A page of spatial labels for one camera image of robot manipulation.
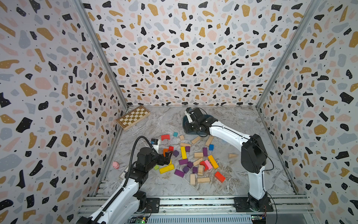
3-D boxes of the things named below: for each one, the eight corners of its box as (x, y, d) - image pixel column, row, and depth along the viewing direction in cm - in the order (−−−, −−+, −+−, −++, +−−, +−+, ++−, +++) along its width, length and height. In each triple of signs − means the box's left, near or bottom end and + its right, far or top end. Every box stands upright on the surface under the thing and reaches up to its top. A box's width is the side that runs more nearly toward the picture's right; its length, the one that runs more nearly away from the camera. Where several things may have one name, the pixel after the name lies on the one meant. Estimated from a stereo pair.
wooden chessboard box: (117, 122, 112) (115, 119, 110) (143, 107, 124) (142, 104, 121) (124, 131, 107) (122, 128, 105) (150, 114, 119) (150, 111, 116)
